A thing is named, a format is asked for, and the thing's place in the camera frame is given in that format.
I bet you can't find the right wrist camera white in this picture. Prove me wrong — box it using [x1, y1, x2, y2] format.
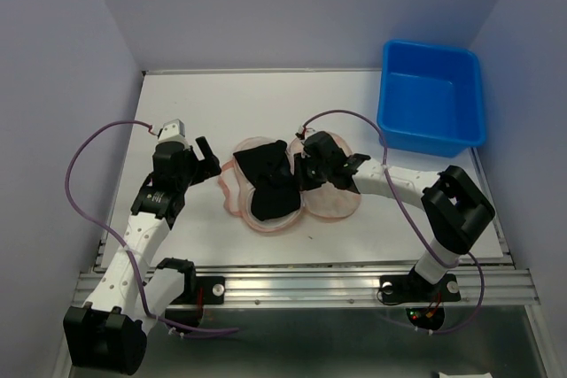
[295, 127, 316, 141]

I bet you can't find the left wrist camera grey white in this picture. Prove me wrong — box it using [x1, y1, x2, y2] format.
[158, 119, 189, 147]

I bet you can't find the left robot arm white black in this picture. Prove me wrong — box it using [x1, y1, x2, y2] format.
[63, 136, 221, 375]

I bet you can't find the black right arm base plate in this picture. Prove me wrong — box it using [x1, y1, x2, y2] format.
[378, 274, 462, 305]

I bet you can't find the black bra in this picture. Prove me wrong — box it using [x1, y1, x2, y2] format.
[233, 137, 302, 225]

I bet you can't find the floral mesh laundry bag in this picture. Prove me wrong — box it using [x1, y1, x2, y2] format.
[217, 136, 361, 234]

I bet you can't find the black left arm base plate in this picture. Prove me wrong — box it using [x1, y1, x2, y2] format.
[172, 275, 226, 306]

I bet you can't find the blue plastic bin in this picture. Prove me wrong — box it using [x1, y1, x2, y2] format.
[377, 40, 486, 158]

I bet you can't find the aluminium mounting rail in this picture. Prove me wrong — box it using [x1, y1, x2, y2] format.
[197, 265, 540, 310]

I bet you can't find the white paper sheet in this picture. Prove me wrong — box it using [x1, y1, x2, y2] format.
[437, 372, 493, 378]

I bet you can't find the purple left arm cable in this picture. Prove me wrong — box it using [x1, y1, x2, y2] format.
[64, 120, 240, 339]

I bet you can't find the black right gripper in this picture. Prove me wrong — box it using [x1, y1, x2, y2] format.
[289, 151, 330, 191]

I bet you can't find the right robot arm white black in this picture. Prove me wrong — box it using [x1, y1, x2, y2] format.
[294, 131, 495, 305]

